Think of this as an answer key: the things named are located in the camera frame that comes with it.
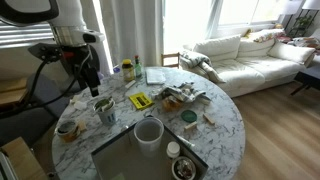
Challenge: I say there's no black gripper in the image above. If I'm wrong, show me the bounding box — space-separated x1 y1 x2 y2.
28 43 100 97

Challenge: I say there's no grey metal cup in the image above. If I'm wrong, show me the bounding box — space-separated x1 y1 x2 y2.
93 100 116 125

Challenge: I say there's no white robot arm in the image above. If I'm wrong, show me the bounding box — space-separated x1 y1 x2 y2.
0 0 105 97

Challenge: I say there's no large clear plastic cup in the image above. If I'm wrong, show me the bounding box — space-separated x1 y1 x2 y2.
134 117 164 157

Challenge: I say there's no blue cap bottle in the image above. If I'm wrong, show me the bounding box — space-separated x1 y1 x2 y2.
113 66 121 74

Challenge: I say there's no yellow lid supplement jar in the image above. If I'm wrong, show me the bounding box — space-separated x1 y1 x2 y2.
122 59 135 82

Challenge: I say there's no green sauce bottle red cap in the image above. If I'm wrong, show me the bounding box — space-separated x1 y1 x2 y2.
134 55 142 78

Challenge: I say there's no yellow black card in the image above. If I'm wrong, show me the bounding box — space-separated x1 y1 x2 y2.
129 92 154 110

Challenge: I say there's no white folded napkin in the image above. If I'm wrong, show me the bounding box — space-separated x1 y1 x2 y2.
146 68 166 85

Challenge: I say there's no grey armchair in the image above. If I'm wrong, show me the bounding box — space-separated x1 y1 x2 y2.
0 75 70 147

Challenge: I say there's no amber glass jar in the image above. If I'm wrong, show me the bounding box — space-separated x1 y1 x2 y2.
162 96 182 112

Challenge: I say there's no dark grey tray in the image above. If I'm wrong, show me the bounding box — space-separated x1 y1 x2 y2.
91 116 208 180

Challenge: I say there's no wooden chair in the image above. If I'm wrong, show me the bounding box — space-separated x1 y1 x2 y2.
161 53 180 68

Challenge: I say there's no striped dish towel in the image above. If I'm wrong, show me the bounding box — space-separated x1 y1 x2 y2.
153 82 211 104

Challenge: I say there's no grey blanket on sofa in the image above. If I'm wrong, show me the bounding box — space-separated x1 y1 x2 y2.
179 50 224 83

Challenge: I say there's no green round lid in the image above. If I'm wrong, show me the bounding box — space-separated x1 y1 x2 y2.
181 110 197 123

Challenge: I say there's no white cap bottle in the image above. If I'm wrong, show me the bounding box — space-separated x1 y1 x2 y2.
166 141 180 158

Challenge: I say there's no wooden block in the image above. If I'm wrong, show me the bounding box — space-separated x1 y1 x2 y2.
203 113 216 125
184 122 197 130

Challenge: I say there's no bowl with dark contents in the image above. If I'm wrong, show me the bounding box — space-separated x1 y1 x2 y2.
171 156 196 180

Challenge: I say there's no white sofa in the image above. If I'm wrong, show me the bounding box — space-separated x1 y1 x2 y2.
180 35 315 97

